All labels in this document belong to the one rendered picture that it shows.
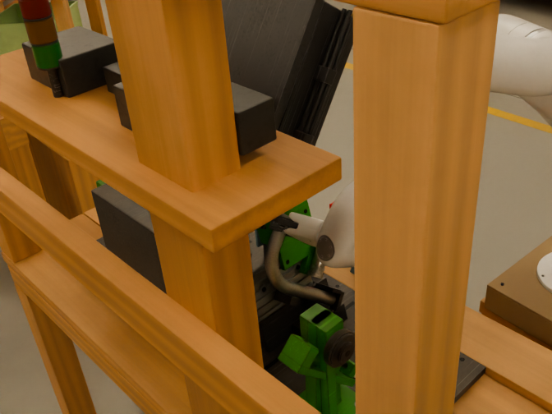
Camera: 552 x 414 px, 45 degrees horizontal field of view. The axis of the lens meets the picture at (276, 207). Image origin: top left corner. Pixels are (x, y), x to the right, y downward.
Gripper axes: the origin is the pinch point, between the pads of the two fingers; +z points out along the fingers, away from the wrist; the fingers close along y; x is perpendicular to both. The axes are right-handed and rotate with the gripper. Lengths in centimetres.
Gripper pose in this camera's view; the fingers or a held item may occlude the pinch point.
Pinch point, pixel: (283, 226)
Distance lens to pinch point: 145.4
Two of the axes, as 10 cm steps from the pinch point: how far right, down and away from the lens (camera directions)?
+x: -3.4, 9.3, -1.3
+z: -6.4, -1.3, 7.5
